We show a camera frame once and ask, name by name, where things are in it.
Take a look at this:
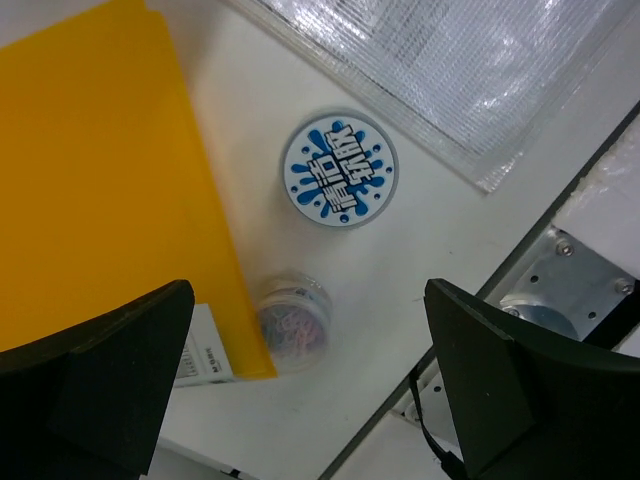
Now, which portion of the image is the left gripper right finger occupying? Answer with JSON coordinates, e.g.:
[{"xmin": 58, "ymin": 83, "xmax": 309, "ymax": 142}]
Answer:
[{"xmin": 424, "ymin": 279, "xmax": 639, "ymax": 479}]

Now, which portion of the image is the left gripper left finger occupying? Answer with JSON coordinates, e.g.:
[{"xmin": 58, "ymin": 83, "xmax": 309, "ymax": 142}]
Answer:
[{"xmin": 1, "ymin": 280, "xmax": 194, "ymax": 479}]

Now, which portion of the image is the blue-white round tin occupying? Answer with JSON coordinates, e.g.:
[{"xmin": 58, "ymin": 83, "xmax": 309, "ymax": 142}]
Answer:
[{"xmin": 280, "ymin": 108, "xmax": 399, "ymax": 229}]

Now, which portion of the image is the small white labelled box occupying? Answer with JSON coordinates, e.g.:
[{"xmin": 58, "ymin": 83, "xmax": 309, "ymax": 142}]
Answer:
[{"xmin": 174, "ymin": 304, "xmax": 235, "ymax": 388}]

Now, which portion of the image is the white foam board cover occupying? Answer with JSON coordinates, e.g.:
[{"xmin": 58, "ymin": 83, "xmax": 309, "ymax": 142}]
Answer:
[{"xmin": 552, "ymin": 130, "xmax": 639, "ymax": 278}]

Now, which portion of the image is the yellow plastic folder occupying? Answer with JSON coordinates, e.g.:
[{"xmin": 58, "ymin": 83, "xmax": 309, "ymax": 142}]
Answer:
[{"xmin": 1, "ymin": 1, "xmax": 276, "ymax": 380}]

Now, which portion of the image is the clear document sleeve with papers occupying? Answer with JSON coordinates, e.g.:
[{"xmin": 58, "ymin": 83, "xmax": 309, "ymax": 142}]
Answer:
[{"xmin": 237, "ymin": 0, "xmax": 637, "ymax": 193}]

